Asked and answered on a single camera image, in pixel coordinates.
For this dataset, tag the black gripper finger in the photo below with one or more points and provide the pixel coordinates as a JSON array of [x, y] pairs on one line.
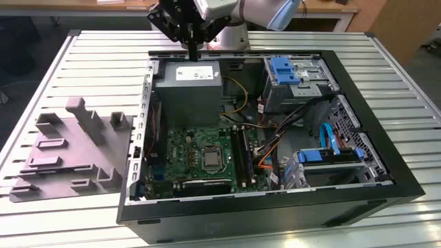
[[213, 29], [165, 23]]

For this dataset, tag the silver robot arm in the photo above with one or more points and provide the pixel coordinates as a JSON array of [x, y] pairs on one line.
[[233, 33]]

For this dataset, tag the RAM slot with white latches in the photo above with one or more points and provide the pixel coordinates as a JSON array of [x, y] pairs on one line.
[[238, 155]]

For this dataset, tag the wooden desk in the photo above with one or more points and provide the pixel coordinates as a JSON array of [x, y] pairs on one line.
[[85, 6]]

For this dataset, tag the blue plastic drive latch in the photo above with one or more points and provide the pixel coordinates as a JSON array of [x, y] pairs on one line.
[[284, 75]]

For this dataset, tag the grey power supply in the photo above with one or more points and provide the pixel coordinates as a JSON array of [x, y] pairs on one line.
[[189, 103]]

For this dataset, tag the green motherboard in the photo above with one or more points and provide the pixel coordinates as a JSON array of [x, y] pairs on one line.
[[182, 144]]

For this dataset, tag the metal CPU socket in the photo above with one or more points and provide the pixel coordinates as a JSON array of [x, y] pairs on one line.
[[214, 149]]

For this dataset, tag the silver CPU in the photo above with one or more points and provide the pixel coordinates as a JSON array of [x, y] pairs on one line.
[[212, 159]]

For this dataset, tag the wooden cabinet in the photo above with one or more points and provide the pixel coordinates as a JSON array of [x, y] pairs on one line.
[[396, 25]]

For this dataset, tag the hard disk in blue carrier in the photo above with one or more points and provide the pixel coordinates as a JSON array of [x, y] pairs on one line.
[[312, 156]]

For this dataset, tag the blue board connector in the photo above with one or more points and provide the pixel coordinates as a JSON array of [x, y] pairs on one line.
[[158, 174]]

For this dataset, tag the grey parts rack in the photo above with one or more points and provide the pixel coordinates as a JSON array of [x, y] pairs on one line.
[[78, 160]]

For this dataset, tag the black graphics card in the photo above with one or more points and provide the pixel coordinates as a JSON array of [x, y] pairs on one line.
[[206, 187]]

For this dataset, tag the grey metal disk bay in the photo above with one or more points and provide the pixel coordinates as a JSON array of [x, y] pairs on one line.
[[330, 168]]

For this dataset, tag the black PC case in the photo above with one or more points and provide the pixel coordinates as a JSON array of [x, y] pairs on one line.
[[276, 219]]

